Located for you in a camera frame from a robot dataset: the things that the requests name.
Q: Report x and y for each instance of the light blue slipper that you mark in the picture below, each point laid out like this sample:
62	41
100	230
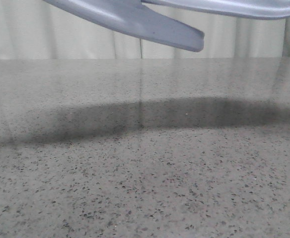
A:
132	18
255	9

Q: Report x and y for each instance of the pale grey curtain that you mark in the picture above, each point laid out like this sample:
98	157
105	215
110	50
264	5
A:
34	29

